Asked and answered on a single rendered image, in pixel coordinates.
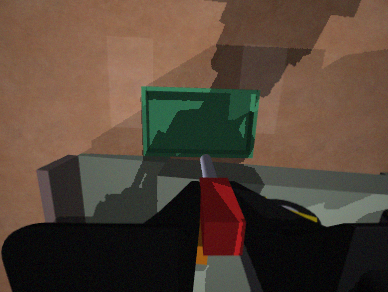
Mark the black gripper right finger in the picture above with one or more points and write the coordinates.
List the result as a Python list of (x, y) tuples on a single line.
[(287, 252)]

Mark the red-headed pin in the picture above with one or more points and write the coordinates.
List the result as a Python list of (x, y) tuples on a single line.
[(222, 222)]

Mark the green tray floor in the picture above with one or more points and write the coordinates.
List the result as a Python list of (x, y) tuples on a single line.
[(198, 120)]

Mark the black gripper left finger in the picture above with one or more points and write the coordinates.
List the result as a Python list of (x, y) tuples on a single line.
[(156, 256)]

